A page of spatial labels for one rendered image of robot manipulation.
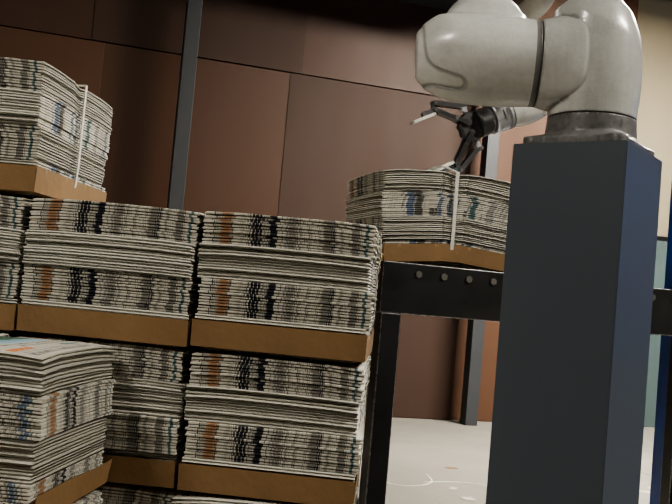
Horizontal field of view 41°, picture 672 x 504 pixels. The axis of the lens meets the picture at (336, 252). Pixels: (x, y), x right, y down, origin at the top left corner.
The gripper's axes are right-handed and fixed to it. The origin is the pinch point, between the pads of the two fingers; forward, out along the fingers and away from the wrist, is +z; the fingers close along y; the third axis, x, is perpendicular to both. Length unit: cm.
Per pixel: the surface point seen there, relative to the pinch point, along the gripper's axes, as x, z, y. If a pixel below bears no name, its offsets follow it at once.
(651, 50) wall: 303, -322, 3
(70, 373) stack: -85, 102, 10
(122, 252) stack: -67, 87, -3
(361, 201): 1.7, 21.4, 7.3
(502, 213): -14.5, -6.9, 22.9
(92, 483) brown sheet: -75, 105, 27
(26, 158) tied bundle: -60, 95, -24
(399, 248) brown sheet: -14.7, 22.4, 20.5
